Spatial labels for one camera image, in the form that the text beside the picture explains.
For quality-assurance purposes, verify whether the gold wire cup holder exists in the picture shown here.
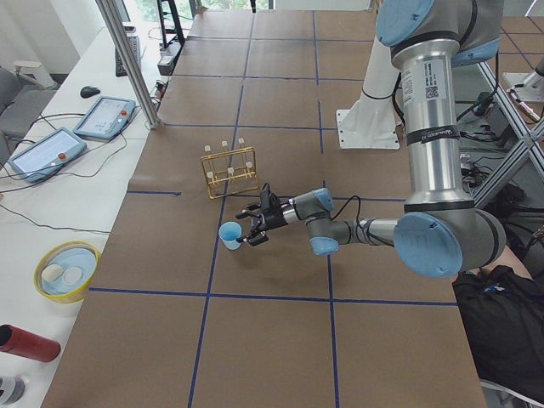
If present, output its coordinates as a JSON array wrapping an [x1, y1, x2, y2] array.
[[200, 138, 259, 200]]

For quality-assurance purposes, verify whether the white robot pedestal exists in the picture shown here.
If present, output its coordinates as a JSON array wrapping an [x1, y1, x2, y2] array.
[[336, 39, 400, 150]]

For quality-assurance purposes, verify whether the yellow rimmed blue bowl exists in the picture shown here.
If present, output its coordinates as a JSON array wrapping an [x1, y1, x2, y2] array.
[[33, 241, 101, 304]]

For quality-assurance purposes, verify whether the aluminium frame post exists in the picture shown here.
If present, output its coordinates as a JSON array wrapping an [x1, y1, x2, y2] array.
[[96, 0, 160, 129]]

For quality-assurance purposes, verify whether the black keyboard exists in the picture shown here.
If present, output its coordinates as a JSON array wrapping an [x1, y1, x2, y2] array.
[[114, 35, 142, 78]]

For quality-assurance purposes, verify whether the white round block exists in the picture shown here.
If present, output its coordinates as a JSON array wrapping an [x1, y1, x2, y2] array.
[[41, 263, 65, 282]]

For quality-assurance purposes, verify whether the light blue cup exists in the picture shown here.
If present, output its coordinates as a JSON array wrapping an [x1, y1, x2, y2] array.
[[218, 221, 242, 250]]

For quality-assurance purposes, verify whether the person in black clothes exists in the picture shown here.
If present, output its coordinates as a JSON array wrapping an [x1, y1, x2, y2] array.
[[452, 247, 543, 403]]

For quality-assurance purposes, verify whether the near teach pendant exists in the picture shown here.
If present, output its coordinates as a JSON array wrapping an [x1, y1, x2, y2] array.
[[8, 127, 87, 184]]

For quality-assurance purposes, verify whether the black computer mouse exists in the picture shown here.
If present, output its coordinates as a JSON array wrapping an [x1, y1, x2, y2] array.
[[80, 86, 100, 99]]

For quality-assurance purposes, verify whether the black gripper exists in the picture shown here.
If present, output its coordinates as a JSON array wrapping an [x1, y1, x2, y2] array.
[[235, 197, 296, 247]]

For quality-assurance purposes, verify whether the far teach pendant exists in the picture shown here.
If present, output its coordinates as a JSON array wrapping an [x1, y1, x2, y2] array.
[[73, 96, 136, 141]]

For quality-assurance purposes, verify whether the red thermos bottle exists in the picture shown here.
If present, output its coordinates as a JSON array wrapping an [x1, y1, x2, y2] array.
[[1, 324, 61, 362]]

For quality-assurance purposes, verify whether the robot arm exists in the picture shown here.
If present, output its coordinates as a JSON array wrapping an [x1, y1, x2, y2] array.
[[241, 1, 506, 277]]

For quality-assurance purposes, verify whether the teach pendant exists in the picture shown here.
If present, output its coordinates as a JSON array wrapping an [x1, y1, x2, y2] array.
[[73, 96, 136, 141], [8, 127, 87, 184]]

